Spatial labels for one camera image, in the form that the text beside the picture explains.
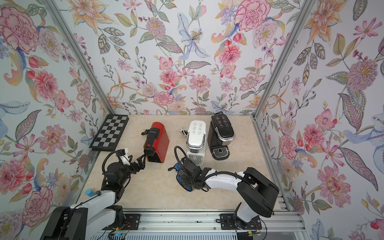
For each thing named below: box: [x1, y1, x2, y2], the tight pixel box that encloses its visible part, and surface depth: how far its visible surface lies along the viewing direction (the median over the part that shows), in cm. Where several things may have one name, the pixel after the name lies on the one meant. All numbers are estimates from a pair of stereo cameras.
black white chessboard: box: [89, 114, 130, 152], surface depth 109 cm
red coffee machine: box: [143, 121, 170, 164], surface depth 87 cm
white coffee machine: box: [186, 120, 207, 167], surface depth 83 cm
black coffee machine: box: [207, 111, 236, 161], surface depth 90 cm
